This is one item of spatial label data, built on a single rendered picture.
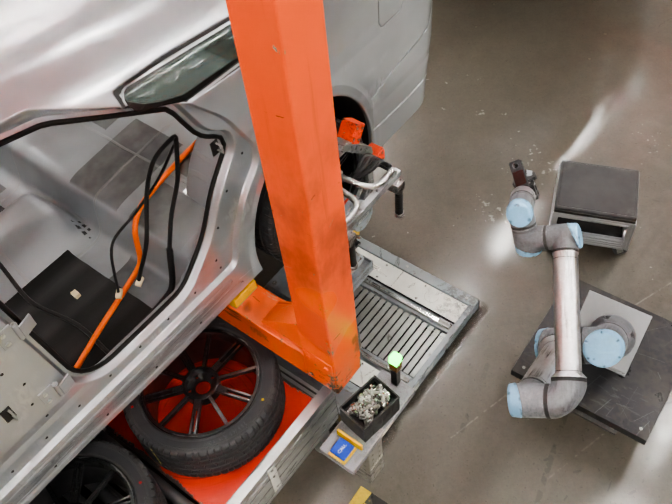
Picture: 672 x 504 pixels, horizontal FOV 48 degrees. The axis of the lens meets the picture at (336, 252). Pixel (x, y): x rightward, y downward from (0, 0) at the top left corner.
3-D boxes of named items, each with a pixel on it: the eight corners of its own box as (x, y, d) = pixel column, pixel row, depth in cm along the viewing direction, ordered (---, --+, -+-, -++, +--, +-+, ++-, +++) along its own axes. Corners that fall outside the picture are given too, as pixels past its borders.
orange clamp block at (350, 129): (344, 137, 315) (350, 116, 311) (359, 144, 312) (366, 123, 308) (335, 138, 309) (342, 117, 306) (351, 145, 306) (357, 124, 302)
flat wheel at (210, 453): (179, 326, 357) (167, 297, 338) (308, 362, 339) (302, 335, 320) (108, 451, 320) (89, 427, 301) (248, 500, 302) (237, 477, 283)
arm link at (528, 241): (546, 258, 266) (540, 226, 261) (513, 260, 271) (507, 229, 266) (550, 245, 273) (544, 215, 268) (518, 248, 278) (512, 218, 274)
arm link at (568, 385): (584, 418, 240) (578, 217, 257) (545, 417, 246) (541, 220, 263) (591, 420, 250) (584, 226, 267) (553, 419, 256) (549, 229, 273)
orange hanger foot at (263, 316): (239, 289, 336) (224, 240, 309) (332, 346, 314) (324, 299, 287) (214, 315, 329) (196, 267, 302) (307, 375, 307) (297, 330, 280)
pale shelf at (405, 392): (381, 372, 316) (381, 368, 314) (415, 393, 309) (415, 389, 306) (319, 451, 296) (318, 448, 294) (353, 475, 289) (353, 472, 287)
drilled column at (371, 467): (366, 453, 339) (361, 411, 306) (384, 465, 334) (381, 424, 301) (352, 471, 334) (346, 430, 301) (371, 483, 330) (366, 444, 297)
